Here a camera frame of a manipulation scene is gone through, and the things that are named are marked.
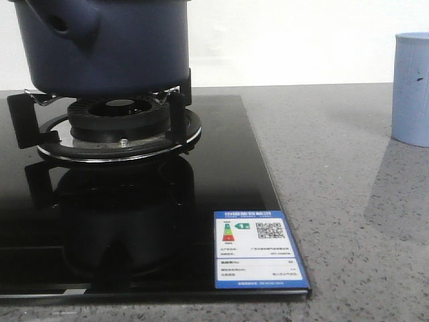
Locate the light blue ribbed cup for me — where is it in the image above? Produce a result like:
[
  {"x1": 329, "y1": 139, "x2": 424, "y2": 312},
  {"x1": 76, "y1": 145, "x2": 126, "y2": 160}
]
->
[{"x1": 391, "y1": 32, "x2": 428, "y2": 147}]

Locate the dark blue cooking pot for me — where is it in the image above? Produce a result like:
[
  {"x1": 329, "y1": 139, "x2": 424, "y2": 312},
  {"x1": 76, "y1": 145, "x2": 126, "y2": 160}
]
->
[{"x1": 14, "y1": 1, "x2": 189, "y2": 98}]

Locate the black glass gas stove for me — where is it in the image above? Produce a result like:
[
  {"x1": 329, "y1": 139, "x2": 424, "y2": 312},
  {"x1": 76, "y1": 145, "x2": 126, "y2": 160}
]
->
[{"x1": 0, "y1": 89, "x2": 314, "y2": 299}]

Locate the blue energy label sticker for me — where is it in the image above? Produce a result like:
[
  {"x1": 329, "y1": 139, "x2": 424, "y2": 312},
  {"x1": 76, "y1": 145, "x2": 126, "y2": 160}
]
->
[{"x1": 214, "y1": 210, "x2": 310, "y2": 292}]

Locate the black round gas burner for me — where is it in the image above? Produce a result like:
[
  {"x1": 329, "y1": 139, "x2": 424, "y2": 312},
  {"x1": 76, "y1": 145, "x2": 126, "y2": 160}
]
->
[{"x1": 38, "y1": 95, "x2": 201, "y2": 163}]

